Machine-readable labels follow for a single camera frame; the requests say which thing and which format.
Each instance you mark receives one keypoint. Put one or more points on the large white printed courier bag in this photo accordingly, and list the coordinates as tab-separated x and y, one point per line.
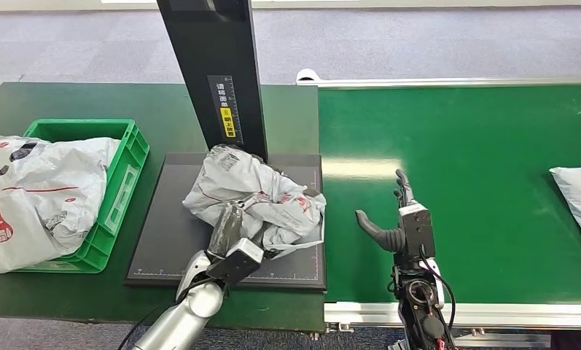
44	193

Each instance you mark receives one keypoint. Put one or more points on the aluminium conveyor frame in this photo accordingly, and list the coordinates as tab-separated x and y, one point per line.
358	314

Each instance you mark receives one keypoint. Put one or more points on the black inbound scanner machine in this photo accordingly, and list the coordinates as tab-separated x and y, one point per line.
174	241

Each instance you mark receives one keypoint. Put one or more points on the green conveyor belt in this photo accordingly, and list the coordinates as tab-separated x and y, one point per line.
488	145

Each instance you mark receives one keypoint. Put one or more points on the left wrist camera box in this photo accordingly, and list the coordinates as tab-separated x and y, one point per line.
237	261

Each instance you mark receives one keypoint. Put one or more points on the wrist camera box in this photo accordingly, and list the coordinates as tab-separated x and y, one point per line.
237	261
417	229

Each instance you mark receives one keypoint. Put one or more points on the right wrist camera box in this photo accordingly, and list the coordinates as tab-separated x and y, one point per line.
417	229

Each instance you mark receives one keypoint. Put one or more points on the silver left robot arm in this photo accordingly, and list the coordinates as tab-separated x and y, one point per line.
193	304

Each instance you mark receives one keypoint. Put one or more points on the green plastic crate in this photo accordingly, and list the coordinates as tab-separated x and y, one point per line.
126	169

